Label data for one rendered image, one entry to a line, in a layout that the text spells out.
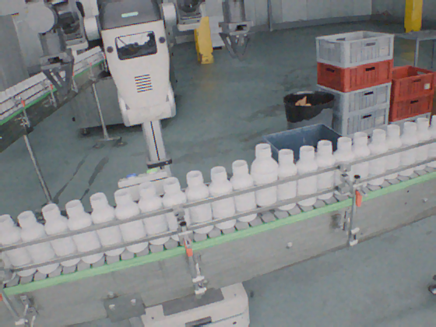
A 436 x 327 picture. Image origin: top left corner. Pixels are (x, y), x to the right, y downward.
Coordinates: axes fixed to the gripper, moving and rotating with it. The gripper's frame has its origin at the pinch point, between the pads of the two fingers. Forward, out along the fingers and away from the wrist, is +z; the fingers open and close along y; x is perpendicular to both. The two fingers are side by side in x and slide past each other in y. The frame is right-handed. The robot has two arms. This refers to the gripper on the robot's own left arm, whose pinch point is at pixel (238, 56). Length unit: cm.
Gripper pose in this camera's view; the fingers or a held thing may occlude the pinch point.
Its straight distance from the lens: 93.8
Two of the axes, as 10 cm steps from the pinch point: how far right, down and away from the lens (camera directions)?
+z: 1.2, 8.9, 4.5
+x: -9.6, 2.2, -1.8
